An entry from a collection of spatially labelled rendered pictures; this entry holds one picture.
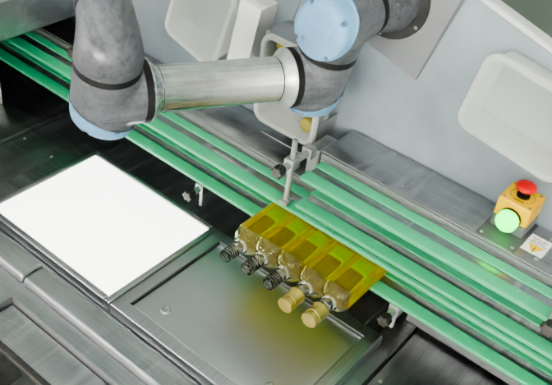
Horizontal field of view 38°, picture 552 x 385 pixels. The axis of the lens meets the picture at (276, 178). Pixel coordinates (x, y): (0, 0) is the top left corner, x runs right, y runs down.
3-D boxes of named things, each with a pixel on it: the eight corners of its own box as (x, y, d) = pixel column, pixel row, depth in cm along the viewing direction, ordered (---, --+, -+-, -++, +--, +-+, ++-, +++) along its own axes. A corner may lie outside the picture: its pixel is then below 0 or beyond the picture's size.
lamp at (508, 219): (496, 221, 155) (489, 227, 153) (503, 203, 153) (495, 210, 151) (517, 231, 153) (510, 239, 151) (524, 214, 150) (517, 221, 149)
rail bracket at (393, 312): (402, 301, 174) (369, 335, 165) (408, 279, 170) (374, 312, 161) (417, 311, 172) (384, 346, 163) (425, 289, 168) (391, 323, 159)
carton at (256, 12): (237, 75, 195) (221, 83, 191) (258, -11, 179) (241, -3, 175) (255, 88, 193) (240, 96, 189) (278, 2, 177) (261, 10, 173)
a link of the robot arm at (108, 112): (370, 63, 149) (80, 88, 126) (346, 119, 160) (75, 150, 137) (343, 22, 156) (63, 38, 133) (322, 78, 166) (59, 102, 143)
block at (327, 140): (319, 166, 181) (300, 179, 177) (324, 132, 175) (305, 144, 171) (331, 173, 180) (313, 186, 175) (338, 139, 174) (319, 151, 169)
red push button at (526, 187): (508, 197, 153) (513, 183, 151) (517, 188, 156) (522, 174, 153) (527, 207, 151) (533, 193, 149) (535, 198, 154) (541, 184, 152)
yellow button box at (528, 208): (504, 206, 161) (489, 222, 157) (516, 177, 157) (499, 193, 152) (536, 222, 158) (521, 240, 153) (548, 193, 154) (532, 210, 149)
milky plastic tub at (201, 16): (186, 19, 200) (162, 29, 194) (209, -56, 184) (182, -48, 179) (235, 61, 195) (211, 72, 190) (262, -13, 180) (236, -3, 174)
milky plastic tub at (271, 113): (275, 104, 190) (251, 117, 185) (287, 19, 177) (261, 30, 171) (333, 135, 183) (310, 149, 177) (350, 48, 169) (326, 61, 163)
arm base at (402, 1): (375, -62, 152) (345, -49, 146) (434, -14, 148) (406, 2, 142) (347, -3, 163) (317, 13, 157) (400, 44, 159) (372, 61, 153)
